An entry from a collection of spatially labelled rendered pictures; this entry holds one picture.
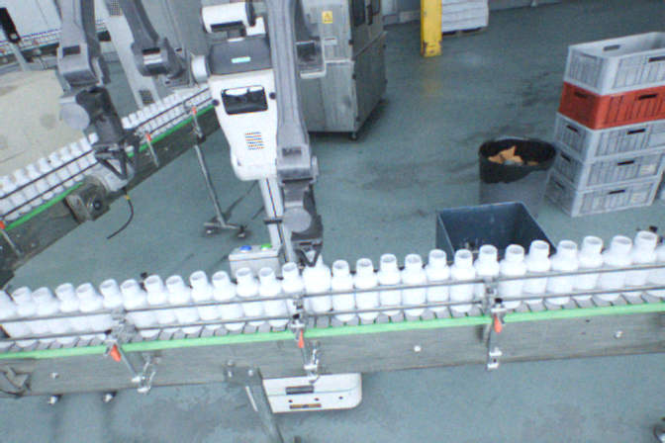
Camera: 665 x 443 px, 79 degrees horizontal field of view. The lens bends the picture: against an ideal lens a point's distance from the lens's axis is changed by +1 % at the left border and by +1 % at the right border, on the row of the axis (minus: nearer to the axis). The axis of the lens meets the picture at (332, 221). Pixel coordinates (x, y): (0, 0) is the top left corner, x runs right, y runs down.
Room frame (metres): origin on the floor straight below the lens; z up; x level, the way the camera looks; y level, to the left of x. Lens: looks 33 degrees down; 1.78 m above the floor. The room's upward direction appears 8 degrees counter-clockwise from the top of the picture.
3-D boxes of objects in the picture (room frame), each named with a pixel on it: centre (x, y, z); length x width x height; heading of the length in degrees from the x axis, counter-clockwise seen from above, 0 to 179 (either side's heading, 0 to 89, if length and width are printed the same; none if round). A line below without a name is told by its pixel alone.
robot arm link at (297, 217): (0.72, 0.06, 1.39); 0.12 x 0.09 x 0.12; 174
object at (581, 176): (2.53, -2.01, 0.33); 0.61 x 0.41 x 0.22; 91
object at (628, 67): (2.53, -2.01, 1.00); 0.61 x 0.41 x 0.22; 92
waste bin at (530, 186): (2.26, -1.20, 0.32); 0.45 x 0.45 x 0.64
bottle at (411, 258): (0.73, -0.18, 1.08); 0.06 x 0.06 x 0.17
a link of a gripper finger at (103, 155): (0.93, 0.49, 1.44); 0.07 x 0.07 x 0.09; 85
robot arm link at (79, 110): (0.90, 0.48, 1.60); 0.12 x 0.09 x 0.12; 175
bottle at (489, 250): (0.72, -0.35, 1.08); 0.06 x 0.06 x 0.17
